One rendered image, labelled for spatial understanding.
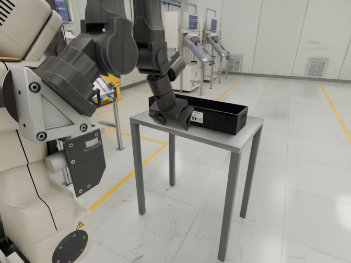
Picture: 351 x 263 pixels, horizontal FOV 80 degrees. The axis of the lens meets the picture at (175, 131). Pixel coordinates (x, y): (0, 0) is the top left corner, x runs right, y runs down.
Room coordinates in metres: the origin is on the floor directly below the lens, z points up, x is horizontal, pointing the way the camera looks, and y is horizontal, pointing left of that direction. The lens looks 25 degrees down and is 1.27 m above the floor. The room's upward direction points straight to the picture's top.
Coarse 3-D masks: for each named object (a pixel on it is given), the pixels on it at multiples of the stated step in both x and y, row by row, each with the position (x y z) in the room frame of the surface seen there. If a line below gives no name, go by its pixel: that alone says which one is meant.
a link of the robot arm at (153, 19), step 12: (144, 0) 0.52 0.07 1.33; (156, 0) 0.54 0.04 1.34; (144, 12) 0.52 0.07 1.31; (156, 12) 0.54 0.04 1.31; (144, 24) 0.52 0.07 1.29; (156, 24) 0.53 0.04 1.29; (144, 36) 0.52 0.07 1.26; (156, 36) 0.52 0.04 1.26; (144, 48) 0.53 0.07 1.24; (156, 48) 0.52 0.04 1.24; (144, 60) 0.52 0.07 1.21
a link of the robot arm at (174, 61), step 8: (160, 56) 0.52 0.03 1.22; (168, 56) 0.60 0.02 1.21; (176, 56) 0.61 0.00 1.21; (160, 64) 0.52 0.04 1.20; (168, 64) 0.55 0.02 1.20; (176, 64) 0.60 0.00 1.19; (184, 64) 0.63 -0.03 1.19; (144, 72) 0.56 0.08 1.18; (152, 72) 0.55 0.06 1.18; (160, 72) 0.53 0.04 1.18; (176, 72) 0.59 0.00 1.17
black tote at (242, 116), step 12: (180, 96) 1.35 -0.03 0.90; (204, 108) 1.07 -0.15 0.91; (216, 108) 1.21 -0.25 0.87; (228, 108) 1.17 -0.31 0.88; (240, 108) 1.13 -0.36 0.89; (192, 120) 1.11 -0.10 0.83; (204, 120) 1.07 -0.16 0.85; (216, 120) 1.03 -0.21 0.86; (228, 120) 0.99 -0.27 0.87; (240, 120) 1.01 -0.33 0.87; (228, 132) 0.99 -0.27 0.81
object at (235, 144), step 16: (144, 112) 1.32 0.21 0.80; (160, 128) 1.09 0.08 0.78; (176, 128) 1.06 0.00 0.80; (192, 128) 1.06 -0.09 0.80; (256, 128) 1.07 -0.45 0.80; (208, 144) 0.92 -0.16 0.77; (224, 144) 0.88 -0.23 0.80; (240, 144) 0.87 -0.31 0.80; (256, 144) 1.18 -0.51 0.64; (240, 160) 0.87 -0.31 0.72; (144, 208) 1.23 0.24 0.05; (224, 208) 0.86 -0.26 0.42; (224, 224) 0.85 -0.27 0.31; (224, 240) 0.84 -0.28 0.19; (224, 256) 0.84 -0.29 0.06
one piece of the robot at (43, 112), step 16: (16, 80) 0.31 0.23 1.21; (32, 80) 0.30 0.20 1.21; (16, 96) 0.31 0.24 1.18; (32, 96) 0.29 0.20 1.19; (48, 96) 0.31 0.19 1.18; (32, 112) 0.29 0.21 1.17; (48, 112) 0.31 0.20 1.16; (64, 112) 0.32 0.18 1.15; (32, 128) 0.28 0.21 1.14; (48, 128) 0.30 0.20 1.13; (64, 128) 0.32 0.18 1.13; (80, 128) 0.35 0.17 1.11
